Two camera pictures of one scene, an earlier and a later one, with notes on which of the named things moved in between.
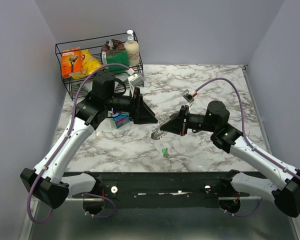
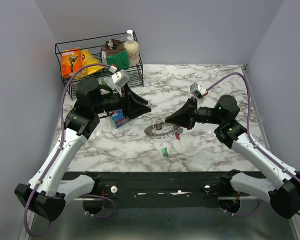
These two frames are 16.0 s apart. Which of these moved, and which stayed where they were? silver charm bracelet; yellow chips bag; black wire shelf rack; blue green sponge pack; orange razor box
Moved: silver charm bracelet
Stayed: blue green sponge pack; yellow chips bag; black wire shelf rack; orange razor box
